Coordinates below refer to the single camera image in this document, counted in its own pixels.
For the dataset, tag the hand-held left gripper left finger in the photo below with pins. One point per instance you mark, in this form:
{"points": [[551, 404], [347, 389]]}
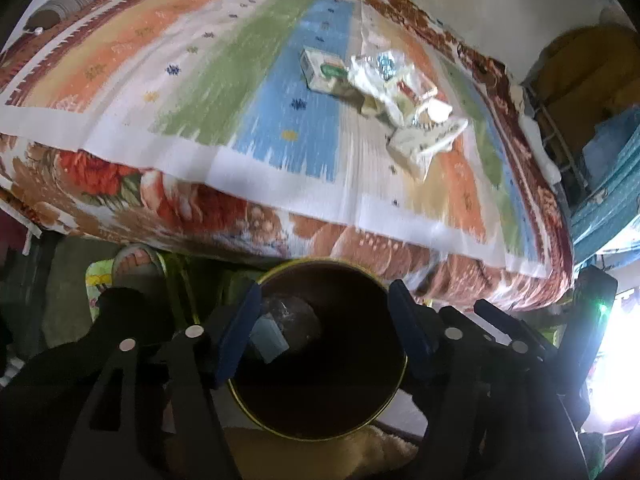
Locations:
{"points": [[240, 332]]}

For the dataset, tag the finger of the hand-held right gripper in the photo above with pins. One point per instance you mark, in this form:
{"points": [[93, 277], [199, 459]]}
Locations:
{"points": [[487, 312], [525, 332]]}

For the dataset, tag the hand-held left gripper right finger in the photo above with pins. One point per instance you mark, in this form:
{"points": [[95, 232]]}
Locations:
{"points": [[411, 332]]}

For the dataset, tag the round brown tin can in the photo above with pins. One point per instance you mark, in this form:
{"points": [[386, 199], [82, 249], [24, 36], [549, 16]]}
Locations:
{"points": [[325, 385]]}

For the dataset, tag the clear plastic wrappers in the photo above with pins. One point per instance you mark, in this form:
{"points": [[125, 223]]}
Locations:
{"points": [[370, 72]]}

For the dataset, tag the green and white carton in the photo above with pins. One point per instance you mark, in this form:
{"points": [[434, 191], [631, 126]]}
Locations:
{"points": [[324, 72]]}

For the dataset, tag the crumpled clear wrapper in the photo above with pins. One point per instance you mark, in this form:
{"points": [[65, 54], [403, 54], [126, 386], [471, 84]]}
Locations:
{"points": [[285, 325]]}

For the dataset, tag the person's foot in sandal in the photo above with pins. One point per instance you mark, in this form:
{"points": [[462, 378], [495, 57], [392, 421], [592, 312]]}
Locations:
{"points": [[137, 267]]}

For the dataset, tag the blue dotted cloth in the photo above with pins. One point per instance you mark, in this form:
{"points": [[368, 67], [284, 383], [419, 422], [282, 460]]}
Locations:
{"points": [[610, 200]]}

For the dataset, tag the floral brown blanket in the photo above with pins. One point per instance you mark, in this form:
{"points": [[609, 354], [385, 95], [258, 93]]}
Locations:
{"points": [[165, 200]]}

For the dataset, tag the white plastic object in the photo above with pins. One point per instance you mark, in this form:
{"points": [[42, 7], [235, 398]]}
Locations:
{"points": [[535, 140]]}

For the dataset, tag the metal rack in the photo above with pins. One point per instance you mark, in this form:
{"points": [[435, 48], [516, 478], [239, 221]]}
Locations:
{"points": [[557, 135]]}

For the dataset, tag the striped colourful bed sheet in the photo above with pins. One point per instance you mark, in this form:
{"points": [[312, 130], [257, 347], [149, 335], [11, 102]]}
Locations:
{"points": [[210, 75]]}

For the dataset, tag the yellow cloth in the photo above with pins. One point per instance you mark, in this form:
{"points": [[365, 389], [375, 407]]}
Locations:
{"points": [[585, 60]]}

